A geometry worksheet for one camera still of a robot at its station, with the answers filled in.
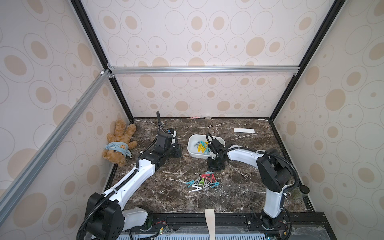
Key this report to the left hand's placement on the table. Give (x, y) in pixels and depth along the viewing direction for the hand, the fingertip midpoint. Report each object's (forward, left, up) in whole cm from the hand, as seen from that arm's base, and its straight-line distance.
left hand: (184, 146), depth 81 cm
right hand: (-4, -17, -18) cm, 25 cm away
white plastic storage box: (+12, -8, -17) cm, 23 cm away
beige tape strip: (-30, -14, -18) cm, 38 cm away
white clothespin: (-17, -8, -18) cm, 26 cm away
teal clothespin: (-14, -3, -17) cm, 23 cm away
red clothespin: (-10, -17, -18) cm, 26 cm away
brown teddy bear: (+8, +42, -10) cm, 44 cm away
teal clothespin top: (-8, -14, -17) cm, 23 cm away
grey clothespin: (+13, -7, -17) cm, 23 cm away
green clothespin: (-13, -10, -18) cm, 24 cm away
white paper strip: (+27, -43, -18) cm, 54 cm away
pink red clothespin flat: (-9, -11, -17) cm, 23 cm away
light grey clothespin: (-12, -7, -18) cm, 23 cm away
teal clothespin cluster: (-15, -18, -17) cm, 29 cm away
